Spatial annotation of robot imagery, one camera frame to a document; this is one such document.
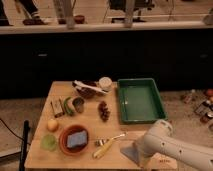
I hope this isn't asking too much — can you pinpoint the blue grey towel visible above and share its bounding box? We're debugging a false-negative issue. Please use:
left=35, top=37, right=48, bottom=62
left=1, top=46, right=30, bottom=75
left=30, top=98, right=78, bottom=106
left=120, top=142, right=142, bottom=166

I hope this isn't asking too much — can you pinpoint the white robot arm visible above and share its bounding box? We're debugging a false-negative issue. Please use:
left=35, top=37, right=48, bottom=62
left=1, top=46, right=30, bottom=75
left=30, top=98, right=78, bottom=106
left=134, top=120, right=213, bottom=171

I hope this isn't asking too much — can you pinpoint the green plastic tray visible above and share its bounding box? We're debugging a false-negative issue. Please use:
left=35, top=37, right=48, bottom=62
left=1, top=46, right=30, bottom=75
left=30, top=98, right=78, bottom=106
left=117, top=78, right=167, bottom=124

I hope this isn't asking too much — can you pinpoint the white round cup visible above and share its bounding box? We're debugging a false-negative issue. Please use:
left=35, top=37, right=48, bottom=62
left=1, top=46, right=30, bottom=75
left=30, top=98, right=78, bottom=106
left=98, top=77, right=112, bottom=91

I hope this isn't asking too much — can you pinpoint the dark brown bowl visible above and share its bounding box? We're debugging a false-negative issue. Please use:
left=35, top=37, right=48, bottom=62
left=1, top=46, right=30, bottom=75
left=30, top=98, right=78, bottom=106
left=72, top=81, right=104, bottom=99

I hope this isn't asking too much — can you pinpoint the bunch of dark grapes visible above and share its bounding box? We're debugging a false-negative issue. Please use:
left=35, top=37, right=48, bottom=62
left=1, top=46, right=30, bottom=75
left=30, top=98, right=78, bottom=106
left=98, top=101, right=110, bottom=122

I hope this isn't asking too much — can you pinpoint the white spatula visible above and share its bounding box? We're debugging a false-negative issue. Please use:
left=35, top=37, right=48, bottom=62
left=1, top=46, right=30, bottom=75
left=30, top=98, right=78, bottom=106
left=73, top=80, right=108, bottom=94

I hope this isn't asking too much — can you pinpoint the green cucumber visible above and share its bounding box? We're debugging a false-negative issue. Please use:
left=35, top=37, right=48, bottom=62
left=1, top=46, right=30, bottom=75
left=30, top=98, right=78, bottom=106
left=64, top=97, right=74, bottom=116

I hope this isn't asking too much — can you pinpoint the brown rectangular box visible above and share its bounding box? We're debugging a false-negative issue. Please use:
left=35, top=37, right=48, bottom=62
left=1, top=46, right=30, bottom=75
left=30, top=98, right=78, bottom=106
left=50, top=99, right=64, bottom=118

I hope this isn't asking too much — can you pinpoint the terracotta bowl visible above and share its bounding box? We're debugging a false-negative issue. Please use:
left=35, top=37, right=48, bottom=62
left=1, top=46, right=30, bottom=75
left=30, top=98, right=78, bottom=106
left=59, top=125, right=89, bottom=156

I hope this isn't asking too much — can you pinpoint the blue sponge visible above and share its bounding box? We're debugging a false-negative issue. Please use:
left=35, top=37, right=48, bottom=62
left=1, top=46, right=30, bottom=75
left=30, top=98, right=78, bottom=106
left=67, top=131, right=88, bottom=148

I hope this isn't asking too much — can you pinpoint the yellow lemon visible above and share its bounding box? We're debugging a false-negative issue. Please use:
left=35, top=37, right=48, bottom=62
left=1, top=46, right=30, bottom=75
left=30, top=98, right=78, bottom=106
left=47, top=119, right=59, bottom=132

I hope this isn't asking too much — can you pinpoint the wooden window sill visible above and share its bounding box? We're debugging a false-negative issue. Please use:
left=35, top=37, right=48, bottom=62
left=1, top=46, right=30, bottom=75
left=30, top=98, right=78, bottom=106
left=0, top=21, right=213, bottom=35

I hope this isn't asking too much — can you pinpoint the red bowl on sill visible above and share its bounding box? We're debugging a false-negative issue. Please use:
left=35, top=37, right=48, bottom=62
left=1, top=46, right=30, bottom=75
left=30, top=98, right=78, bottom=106
left=74, top=15, right=85, bottom=24

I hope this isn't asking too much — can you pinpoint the black chair frame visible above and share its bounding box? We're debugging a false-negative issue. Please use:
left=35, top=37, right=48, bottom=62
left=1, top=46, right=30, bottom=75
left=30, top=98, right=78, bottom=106
left=19, top=120, right=30, bottom=171

